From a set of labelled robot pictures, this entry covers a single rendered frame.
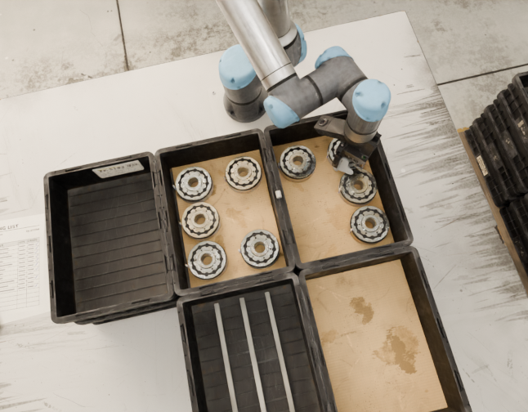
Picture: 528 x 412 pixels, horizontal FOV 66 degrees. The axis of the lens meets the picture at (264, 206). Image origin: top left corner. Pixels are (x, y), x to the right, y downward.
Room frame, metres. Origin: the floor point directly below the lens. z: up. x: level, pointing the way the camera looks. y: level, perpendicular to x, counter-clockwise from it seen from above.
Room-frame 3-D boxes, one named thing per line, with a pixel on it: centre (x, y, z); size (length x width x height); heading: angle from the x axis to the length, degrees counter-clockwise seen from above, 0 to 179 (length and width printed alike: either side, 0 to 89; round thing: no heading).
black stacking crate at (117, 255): (0.29, 0.41, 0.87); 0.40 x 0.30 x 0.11; 6
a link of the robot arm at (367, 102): (0.44, -0.24, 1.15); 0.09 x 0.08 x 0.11; 26
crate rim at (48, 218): (0.29, 0.41, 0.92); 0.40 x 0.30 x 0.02; 6
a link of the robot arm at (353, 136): (0.44, -0.25, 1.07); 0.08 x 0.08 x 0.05
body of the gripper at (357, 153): (0.43, -0.25, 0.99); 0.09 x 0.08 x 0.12; 51
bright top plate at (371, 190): (0.37, -0.27, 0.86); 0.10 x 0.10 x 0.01
